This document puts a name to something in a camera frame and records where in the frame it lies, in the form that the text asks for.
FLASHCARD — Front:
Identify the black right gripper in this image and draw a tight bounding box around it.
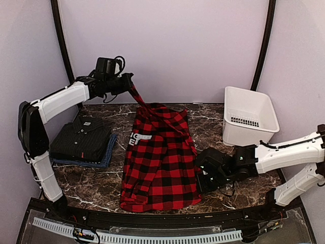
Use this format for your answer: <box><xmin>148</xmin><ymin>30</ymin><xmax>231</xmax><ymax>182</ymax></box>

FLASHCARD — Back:
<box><xmin>195</xmin><ymin>171</ymin><xmax>233</xmax><ymax>194</ymax></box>

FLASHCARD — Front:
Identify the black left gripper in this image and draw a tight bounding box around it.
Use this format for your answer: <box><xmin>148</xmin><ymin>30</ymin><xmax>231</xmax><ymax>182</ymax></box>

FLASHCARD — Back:
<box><xmin>105</xmin><ymin>72</ymin><xmax>133</xmax><ymax>95</ymax></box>

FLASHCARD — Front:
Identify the red black plaid shirt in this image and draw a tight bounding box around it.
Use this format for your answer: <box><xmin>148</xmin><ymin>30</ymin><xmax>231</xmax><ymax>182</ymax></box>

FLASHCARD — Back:
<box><xmin>120</xmin><ymin>87</ymin><xmax>201</xmax><ymax>212</ymax></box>

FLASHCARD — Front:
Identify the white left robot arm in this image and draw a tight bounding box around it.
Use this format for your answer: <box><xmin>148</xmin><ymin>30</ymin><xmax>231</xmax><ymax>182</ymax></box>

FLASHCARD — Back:
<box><xmin>18</xmin><ymin>73</ymin><xmax>134</xmax><ymax>202</ymax></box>

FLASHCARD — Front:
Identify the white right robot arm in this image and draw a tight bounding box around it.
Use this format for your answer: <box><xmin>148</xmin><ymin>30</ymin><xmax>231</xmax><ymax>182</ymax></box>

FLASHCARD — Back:
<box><xmin>195</xmin><ymin>124</ymin><xmax>324</xmax><ymax>221</ymax></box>

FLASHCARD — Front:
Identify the black pinstripe folded shirt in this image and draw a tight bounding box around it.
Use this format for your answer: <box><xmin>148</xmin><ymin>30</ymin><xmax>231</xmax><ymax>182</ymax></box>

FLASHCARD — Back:
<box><xmin>49</xmin><ymin>116</ymin><xmax>111</xmax><ymax>163</ymax></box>

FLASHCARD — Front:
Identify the white plastic basket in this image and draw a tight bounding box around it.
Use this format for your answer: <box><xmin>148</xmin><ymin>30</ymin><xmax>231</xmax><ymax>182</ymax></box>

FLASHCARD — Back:
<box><xmin>222</xmin><ymin>86</ymin><xmax>280</xmax><ymax>146</ymax></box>

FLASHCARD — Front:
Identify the blue checked folded shirt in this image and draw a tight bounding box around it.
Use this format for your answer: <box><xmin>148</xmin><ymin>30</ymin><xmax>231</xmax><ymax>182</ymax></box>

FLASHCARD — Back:
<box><xmin>50</xmin><ymin>134</ymin><xmax>118</xmax><ymax>169</ymax></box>

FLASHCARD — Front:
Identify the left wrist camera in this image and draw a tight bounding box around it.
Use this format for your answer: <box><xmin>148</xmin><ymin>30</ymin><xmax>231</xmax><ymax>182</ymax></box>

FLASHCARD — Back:
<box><xmin>94</xmin><ymin>56</ymin><xmax>125</xmax><ymax>77</ymax></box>

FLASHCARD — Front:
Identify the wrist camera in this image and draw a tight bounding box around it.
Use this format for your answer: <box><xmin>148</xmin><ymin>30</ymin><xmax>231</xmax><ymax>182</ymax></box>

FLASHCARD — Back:
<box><xmin>194</xmin><ymin>147</ymin><xmax>225</xmax><ymax>176</ymax></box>
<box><xmin>94</xmin><ymin>56</ymin><xmax>125</xmax><ymax>77</ymax></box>

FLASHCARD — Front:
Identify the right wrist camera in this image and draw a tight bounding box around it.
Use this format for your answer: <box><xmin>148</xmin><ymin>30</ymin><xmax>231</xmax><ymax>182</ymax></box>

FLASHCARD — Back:
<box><xmin>194</xmin><ymin>147</ymin><xmax>225</xmax><ymax>176</ymax></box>

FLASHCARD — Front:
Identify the black corner frame post left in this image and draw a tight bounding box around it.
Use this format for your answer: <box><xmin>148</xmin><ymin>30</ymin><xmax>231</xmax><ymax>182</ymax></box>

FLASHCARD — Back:
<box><xmin>50</xmin><ymin>0</ymin><xmax>83</xmax><ymax>107</ymax></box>

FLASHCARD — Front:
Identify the black corner frame post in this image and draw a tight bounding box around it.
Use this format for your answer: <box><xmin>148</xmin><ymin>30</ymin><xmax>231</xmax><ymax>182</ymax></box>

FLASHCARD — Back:
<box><xmin>250</xmin><ymin>0</ymin><xmax>276</xmax><ymax>92</ymax></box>
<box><xmin>50</xmin><ymin>0</ymin><xmax>83</xmax><ymax>107</ymax></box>

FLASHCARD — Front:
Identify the black front rail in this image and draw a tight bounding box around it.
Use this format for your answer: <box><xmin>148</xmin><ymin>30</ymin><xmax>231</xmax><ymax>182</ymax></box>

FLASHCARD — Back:
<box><xmin>45</xmin><ymin>198</ymin><xmax>285</xmax><ymax>231</ymax></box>

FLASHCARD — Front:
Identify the white slotted cable duct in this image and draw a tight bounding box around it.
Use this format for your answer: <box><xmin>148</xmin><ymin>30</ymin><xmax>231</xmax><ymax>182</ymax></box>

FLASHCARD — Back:
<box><xmin>32</xmin><ymin>217</ymin><xmax>242</xmax><ymax>243</ymax></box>

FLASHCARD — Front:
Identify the black corner frame post right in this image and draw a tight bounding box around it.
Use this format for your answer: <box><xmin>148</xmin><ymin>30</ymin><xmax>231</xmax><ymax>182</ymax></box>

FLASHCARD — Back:
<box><xmin>250</xmin><ymin>0</ymin><xmax>276</xmax><ymax>92</ymax></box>

